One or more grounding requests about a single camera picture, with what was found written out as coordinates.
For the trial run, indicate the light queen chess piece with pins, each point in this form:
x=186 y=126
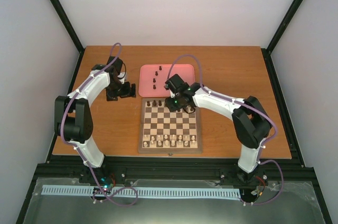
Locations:
x=166 y=143

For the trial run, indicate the wooden chessboard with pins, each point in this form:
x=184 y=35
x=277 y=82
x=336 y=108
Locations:
x=159 y=120

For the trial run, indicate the light king chess piece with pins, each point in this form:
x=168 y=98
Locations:
x=173 y=140

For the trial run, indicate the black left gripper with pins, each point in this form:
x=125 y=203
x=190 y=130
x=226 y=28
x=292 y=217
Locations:
x=126 y=94

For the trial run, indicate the black aluminium frame rail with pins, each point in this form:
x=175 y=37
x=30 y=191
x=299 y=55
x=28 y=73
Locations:
x=130 y=169

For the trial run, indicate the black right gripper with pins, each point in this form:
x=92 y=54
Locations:
x=171 y=107

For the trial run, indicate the pink plastic tray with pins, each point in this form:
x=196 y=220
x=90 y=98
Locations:
x=147 y=73

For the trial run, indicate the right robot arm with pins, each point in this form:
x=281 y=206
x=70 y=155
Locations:
x=251 y=123

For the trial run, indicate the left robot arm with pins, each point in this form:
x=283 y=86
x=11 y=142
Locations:
x=72 y=115

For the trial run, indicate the light blue cable duct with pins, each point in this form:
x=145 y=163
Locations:
x=143 y=193

